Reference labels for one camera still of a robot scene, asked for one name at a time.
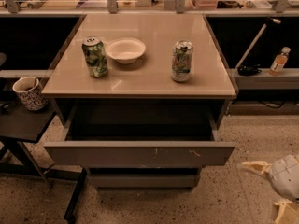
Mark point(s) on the dark side table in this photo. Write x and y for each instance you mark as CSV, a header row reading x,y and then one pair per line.
x,y
19,126

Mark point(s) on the beige top cabinet desk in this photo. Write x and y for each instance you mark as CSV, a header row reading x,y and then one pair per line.
x,y
149,76

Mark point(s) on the patterned white mug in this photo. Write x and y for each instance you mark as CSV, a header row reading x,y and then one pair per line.
x,y
29,89

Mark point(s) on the white green soda can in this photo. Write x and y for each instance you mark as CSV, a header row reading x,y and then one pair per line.
x,y
182,61

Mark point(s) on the white rod with black tip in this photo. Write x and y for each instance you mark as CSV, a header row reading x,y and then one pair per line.
x,y
256,38

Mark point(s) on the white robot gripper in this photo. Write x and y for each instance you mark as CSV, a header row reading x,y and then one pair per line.
x,y
286,177

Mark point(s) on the grey top drawer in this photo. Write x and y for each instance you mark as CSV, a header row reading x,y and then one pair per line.
x,y
132,140

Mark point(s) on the orange drink bottle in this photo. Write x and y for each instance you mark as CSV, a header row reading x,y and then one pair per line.
x,y
279,61

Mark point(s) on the white paper bowl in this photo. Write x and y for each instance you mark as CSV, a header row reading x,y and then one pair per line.
x,y
125,50

